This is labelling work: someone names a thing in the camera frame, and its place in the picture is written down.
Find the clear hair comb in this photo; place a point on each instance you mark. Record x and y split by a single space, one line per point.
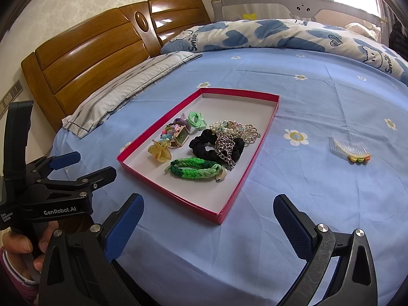
357 157

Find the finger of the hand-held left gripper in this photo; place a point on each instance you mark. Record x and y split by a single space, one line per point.
65 161
98 175

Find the grey bed guard rail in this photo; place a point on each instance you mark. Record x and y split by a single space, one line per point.
287 3

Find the person's left hand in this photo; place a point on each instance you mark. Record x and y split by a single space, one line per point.
19 244

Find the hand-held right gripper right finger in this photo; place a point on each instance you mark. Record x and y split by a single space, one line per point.
293 226

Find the person's left forearm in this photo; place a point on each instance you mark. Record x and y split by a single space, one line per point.
16 283

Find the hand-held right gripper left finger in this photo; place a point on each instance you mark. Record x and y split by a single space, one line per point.
122 229

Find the gold crown hair clip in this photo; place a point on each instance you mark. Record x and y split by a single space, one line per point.
250 132

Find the shallow red cardboard box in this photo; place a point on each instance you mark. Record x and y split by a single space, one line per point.
197 185

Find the grey striped pillow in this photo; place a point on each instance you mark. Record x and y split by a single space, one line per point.
127 83

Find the yellow sticker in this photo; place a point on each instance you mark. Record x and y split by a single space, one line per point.
250 16

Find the blue floral bed sheet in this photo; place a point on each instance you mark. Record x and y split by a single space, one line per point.
318 181

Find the purple hair clip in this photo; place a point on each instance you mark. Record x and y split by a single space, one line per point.
180 121

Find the yellow hair claw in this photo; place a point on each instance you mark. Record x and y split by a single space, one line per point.
159 154

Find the wooden headboard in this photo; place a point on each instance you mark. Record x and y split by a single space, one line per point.
95 54

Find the wall switch panel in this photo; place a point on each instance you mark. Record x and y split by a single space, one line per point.
14 91

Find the pink cloth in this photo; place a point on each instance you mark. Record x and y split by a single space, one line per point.
361 30

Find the white quilt with blue hearts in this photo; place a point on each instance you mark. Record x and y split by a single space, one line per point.
255 35

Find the dark cloth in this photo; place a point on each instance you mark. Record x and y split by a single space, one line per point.
400 38

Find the black scrunchie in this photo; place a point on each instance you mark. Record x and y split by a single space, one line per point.
200 143

